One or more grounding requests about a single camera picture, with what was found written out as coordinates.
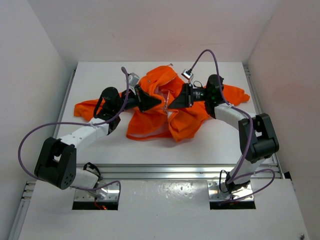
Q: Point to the white front cover panel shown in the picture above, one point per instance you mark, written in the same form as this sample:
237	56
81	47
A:
165	210

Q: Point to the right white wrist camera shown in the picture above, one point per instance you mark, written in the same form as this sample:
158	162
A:
187	74

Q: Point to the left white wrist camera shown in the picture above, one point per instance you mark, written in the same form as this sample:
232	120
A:
133	79

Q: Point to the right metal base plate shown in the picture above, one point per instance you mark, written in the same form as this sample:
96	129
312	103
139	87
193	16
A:
218	193

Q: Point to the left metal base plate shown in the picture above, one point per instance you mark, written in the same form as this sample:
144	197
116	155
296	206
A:
109	193

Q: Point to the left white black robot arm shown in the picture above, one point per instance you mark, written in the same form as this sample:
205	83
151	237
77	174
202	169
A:
57	161

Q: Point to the metal base plate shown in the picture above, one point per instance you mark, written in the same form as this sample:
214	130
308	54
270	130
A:
109	193
218	193

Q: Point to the orange zip jacket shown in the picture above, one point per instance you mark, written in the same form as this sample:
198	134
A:
163	83

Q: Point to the aluminium extrusion rail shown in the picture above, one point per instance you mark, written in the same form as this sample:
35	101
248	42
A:
163	171

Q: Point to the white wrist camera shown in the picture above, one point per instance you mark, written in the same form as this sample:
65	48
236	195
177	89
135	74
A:
187	74
133	79

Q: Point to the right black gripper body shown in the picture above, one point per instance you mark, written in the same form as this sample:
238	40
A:
197	94

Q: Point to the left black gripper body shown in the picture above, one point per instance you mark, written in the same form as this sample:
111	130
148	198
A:
134	100

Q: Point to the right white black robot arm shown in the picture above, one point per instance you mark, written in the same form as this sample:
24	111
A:
257	137

